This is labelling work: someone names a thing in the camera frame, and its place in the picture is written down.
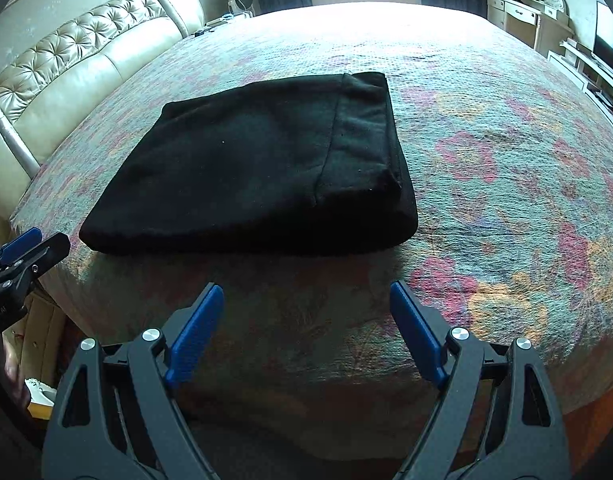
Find cream tufted headboard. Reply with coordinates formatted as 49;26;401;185
0;0;207;211

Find cardboard box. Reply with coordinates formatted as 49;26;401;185
24;292;67;391

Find white shoe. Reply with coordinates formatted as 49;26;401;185
25;379;57;406

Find cream dressing table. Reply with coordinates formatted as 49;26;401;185
485;0;569;56

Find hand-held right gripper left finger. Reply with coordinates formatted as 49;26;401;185
41;282;225;480

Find floral blanket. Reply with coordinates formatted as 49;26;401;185
9;2;613;411

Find white television stand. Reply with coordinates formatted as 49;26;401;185
546;37;613;126

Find black pants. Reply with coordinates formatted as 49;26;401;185
79;71;419;257

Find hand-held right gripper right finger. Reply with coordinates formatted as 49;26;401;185
389;280;572;480

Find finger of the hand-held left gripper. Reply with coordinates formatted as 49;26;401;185
0;227;43;273
0;232;71;306

